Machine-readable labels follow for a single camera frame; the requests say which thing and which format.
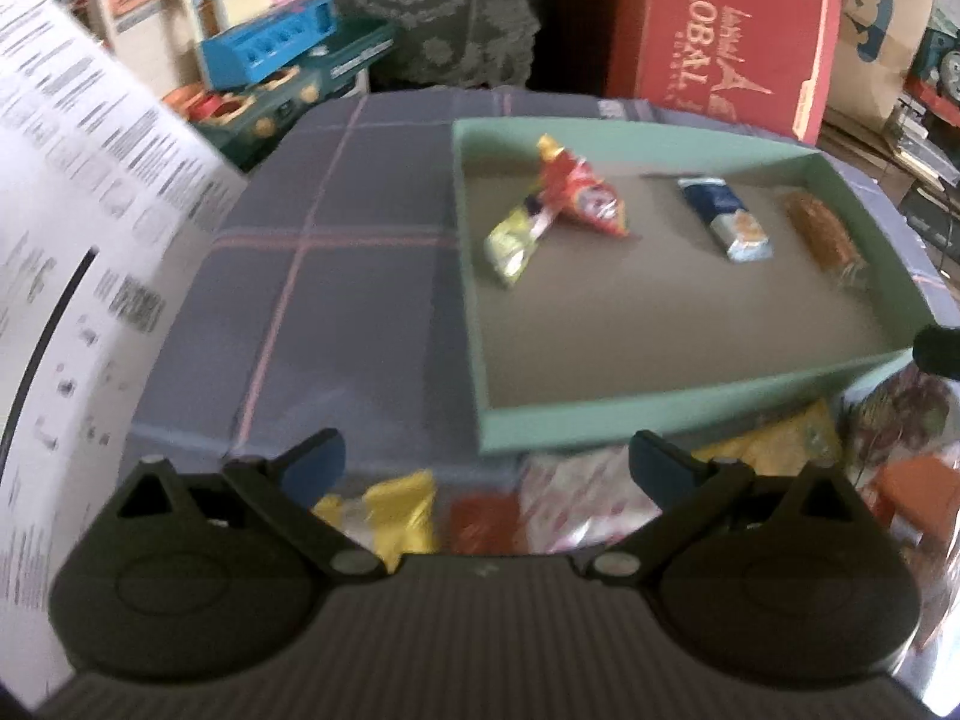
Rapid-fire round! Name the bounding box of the blue cracker packet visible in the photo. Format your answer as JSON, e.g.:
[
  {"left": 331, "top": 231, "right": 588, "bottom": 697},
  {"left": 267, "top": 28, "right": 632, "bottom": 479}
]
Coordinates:
[{"left": 678, "top": 177, "right": 775, "bottom": 263}]

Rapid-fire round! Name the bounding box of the red cardboard box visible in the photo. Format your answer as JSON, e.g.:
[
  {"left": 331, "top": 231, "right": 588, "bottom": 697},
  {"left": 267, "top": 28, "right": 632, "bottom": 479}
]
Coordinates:
[{"left": 606, "top": 0, "right": 842, "bottom": 145}]

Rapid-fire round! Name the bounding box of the shiny red snack packet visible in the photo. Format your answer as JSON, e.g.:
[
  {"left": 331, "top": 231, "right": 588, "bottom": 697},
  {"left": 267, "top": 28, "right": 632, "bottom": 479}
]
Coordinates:
[{"left": 846, "top": 370, "right": 960, "bottom": 466}]

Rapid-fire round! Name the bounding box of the brown snack bar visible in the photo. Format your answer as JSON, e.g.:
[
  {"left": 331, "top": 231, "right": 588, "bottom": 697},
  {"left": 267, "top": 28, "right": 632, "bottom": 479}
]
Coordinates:
[{"left": 783, "top": 191, "right": 872, "bottom": 287}]

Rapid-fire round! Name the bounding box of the green cardboard box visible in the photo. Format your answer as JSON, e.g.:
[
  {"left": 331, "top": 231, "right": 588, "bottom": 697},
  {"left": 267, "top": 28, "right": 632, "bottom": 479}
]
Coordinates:
[{"left": 451, "top": 117, "right": 934, "bottom": 457}]

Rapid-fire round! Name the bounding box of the orange snack packet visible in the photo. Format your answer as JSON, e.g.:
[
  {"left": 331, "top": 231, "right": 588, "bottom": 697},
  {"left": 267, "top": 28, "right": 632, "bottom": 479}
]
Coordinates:
[{"left": 870, "top": 456, "right": 960, "bottom": 545}]

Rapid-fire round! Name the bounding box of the yellow-green snack packet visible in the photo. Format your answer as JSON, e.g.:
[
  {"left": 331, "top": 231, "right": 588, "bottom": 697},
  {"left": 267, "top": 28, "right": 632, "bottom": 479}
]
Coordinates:
[{"left": 484, "top": 202, "right": 557, "bottom": 287}]

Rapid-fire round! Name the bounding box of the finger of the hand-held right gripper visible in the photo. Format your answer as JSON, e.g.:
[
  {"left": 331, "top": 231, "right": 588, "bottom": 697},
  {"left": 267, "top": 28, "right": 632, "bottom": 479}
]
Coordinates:
[{"left": 911, "top": 322, "right": 960, "bottom": 380}]

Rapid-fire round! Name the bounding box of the brown box with blue print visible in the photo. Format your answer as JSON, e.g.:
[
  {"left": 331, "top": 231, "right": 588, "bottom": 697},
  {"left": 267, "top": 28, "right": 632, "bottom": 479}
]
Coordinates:
[{"left": 823, "top": 0, "right": 940, "bottom": 115}]

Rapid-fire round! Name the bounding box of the blue toy block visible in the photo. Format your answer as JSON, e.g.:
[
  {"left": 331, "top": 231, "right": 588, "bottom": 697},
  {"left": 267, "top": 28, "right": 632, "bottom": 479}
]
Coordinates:
[{"left": 198, "top": 0, "right": 340, "bottom": 89}]

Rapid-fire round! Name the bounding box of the clear pink-print snack packet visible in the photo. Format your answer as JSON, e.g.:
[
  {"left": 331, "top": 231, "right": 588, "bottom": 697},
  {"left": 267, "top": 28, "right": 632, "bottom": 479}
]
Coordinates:
[{"left": 517, "top": 445, "right": 664, "bottom": 554}]

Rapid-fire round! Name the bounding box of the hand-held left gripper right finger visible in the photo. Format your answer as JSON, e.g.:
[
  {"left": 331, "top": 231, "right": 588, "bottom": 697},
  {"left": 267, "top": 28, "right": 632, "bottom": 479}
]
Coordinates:
[{"left": 573, "top": 430, "right": 863, "bottom": 586}]

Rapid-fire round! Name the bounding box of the grey lace cloth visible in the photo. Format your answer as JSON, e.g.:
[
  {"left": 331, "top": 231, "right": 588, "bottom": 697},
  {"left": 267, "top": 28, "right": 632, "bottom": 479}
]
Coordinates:
[{"left": 328, "top": 0, "right": 542, "bottom": 89}]

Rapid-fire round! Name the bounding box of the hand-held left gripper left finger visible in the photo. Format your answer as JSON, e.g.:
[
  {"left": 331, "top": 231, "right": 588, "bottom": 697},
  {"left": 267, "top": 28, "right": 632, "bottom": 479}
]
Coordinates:
[{"left": 116, "top": 427, "right": 385, "bottom": 583}]

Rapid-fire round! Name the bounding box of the small red snack packet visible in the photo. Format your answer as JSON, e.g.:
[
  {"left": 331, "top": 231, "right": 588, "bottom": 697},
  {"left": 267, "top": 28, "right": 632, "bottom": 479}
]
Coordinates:
[{"left": 448, "top": 493, "right": 529, "bottom": 557}]

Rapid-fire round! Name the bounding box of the stack of books and papers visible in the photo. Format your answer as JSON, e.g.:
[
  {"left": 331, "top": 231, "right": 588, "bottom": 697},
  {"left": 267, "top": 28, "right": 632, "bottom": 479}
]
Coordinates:
[{"left": 883, "top": 90, "right": 960, "bottom": 192}]

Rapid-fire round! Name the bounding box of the white printed paper sheet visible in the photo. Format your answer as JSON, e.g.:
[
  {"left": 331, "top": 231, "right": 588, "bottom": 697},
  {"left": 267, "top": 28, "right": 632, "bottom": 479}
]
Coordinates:
[{"left": 0, "top": 0, "right": 248, "bottom": 710}]

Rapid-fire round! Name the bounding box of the red rainbow snack packet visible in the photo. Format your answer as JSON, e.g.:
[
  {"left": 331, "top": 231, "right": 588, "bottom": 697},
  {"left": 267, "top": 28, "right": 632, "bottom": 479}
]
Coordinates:
[{"left": 537, "top": 135, "right": 631, "bottom": 238}]

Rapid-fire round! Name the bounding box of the yellow green-label snack packet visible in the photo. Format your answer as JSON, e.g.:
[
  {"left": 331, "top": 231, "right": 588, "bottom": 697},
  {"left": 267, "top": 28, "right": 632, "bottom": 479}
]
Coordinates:
[{"left": 691, "top": 397, "right": 847, "bottom": 478}]

